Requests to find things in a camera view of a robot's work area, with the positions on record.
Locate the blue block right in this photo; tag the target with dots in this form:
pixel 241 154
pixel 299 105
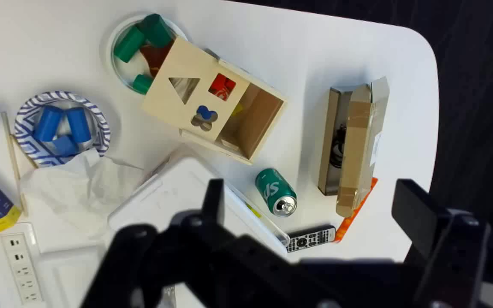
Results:
pixel 78 125

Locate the white plastic board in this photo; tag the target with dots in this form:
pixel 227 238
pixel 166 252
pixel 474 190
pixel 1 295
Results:
pixel 179 187

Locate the crumpled white tissue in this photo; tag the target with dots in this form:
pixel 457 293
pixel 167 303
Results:
pixel 83 190

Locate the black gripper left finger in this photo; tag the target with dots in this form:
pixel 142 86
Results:
pixel 212 207

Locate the dark green cylinder block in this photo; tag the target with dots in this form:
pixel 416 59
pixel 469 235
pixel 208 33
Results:
pixel 155 31

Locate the small green block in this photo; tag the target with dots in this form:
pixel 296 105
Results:
pixel 142 83

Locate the wooden shape sorter cube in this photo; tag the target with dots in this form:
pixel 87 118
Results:
pixel 238 115

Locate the green soda can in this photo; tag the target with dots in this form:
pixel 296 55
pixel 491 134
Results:
pixel 275 192

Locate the white power strip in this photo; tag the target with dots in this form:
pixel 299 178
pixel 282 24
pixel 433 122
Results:
pixel 18 281

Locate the brown triangular block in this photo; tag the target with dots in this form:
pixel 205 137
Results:
pixel 154 57

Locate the orange flat strip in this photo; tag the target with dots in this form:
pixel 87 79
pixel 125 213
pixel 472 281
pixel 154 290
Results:
pixel 347 221

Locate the black white patterned bar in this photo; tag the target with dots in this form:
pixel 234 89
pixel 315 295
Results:
pixel 311 237

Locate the blue block left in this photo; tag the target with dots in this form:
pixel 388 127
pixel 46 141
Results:
pixel 48 124

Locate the wooden sliding sorter lid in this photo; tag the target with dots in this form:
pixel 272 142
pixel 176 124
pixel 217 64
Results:
pixel 193 91

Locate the blue block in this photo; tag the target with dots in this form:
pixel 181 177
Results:
pixel 48 124
pixel 78 125

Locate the open cardboard box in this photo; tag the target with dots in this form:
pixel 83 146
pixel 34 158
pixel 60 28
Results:
pixel 351 136

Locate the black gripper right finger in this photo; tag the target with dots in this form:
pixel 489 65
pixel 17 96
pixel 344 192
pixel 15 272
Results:
pixel 452 245

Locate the blue patterned paper plate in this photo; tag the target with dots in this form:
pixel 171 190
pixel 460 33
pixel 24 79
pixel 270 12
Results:
pixel 61 148

